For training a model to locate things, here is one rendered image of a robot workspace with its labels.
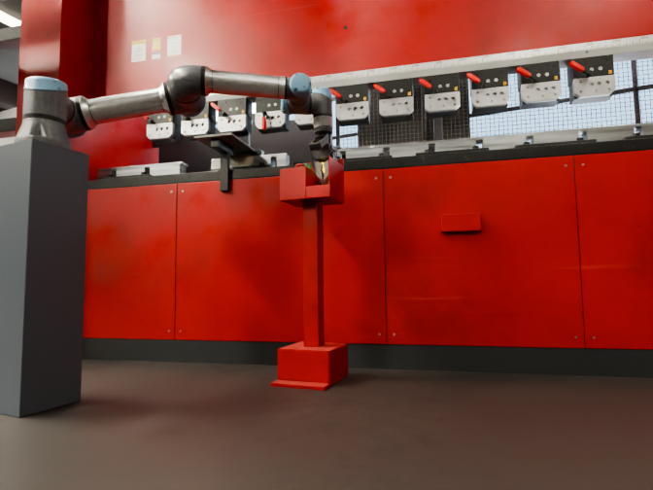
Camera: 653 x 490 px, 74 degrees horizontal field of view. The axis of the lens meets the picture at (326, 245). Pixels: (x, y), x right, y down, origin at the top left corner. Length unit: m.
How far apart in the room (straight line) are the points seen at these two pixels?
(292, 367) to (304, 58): 1.43
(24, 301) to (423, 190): 1.42
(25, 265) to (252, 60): 1.42
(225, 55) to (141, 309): 1.31
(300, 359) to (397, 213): 0.72
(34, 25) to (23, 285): 1.70
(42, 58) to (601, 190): 2.62
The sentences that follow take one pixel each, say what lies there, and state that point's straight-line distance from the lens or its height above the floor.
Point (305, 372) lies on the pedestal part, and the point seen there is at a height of 0.04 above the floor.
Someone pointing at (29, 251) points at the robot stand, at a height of 0.45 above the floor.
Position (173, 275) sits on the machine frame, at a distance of 2.15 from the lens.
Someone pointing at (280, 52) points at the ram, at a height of 1.47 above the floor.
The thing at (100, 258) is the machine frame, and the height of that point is 0.49.
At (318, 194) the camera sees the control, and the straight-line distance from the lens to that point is 1.58.
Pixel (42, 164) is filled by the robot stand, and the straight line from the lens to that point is 1.53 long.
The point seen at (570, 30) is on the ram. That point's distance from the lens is 2.26.
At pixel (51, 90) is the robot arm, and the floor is 0.95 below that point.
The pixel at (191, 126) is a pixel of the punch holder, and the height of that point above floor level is 1.14.
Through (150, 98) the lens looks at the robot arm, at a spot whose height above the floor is 1.00.
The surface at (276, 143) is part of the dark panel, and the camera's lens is 2.75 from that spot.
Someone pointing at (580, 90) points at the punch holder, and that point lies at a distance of 2.16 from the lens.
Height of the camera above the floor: 0.36
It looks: 5 degrees up
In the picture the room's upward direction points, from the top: 1 degrees counter-clockwise
